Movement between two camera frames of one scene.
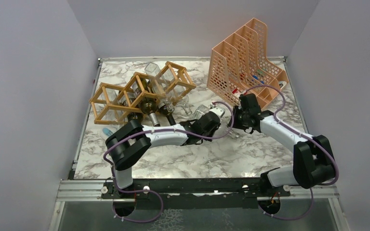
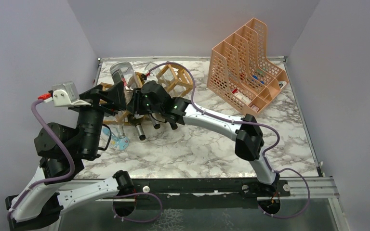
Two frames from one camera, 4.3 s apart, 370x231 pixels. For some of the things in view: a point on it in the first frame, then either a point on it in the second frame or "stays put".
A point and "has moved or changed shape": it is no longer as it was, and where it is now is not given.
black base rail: [169, 194] stays put
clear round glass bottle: [222, 127] has moved or changed shape
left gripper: [213, 131] -> [115, 96]
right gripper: [236, 109] -> [134, 104]
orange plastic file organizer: [238, 65] stays put
